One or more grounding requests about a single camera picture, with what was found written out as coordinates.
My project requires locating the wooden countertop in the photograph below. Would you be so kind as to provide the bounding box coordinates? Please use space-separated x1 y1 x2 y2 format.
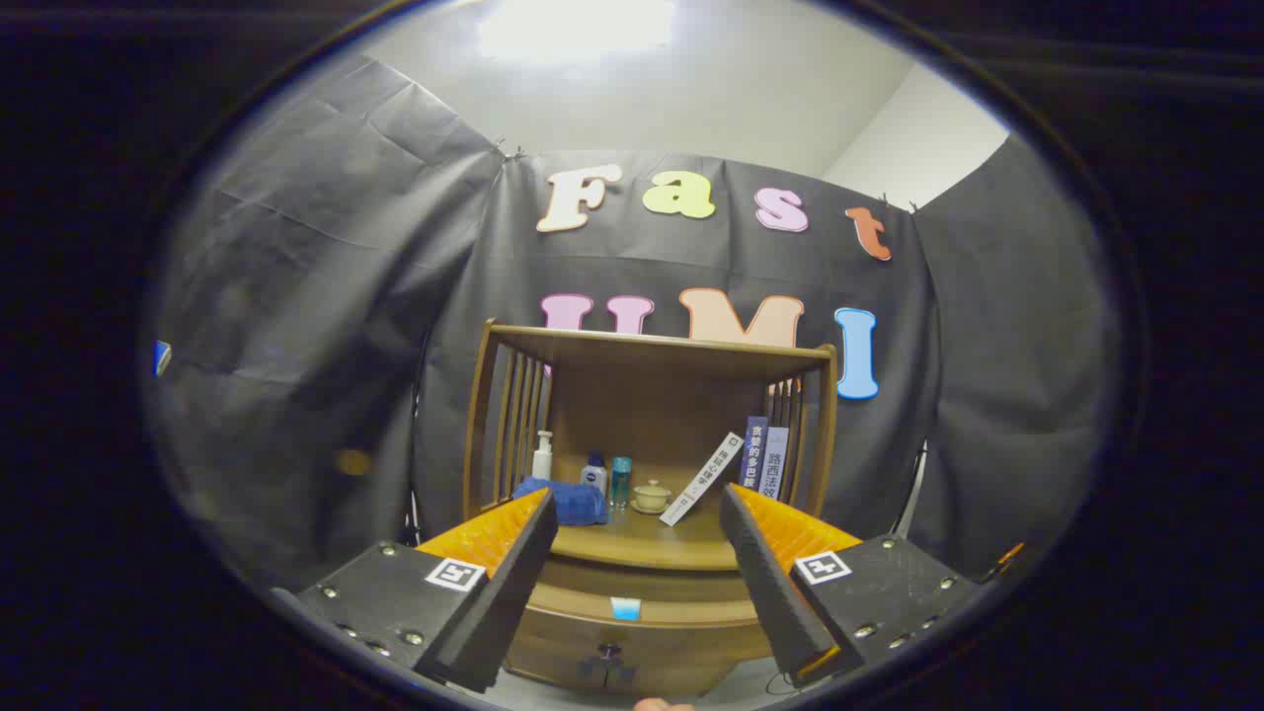
513 480 751 574

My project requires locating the light grey book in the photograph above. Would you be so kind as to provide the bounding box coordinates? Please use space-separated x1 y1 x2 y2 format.
758 426 791 502

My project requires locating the white book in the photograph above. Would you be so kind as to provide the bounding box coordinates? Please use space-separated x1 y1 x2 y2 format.
659 432 745 527

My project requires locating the blue rolled towel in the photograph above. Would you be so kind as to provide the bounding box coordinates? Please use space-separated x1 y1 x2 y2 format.
513 478 609 527

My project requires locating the dark blue book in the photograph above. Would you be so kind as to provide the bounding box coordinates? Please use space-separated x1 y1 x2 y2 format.
740 416 769 492

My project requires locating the black device with orange part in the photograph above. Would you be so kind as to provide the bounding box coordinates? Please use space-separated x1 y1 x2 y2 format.
983 541 1026 584

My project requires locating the white stand pole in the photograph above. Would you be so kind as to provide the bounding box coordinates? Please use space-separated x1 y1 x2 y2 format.
894 441 929 539

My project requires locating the wooden cabinet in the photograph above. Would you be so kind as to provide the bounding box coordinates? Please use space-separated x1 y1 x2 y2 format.
462 318 840 698

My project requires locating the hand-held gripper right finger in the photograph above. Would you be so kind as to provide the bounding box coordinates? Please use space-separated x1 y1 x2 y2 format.
718 483 981 690

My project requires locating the wooden drawer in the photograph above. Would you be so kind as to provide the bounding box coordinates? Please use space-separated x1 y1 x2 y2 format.
506 581 776 698

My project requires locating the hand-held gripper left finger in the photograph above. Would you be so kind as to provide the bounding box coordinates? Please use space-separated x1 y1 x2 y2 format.
294 487 560 694

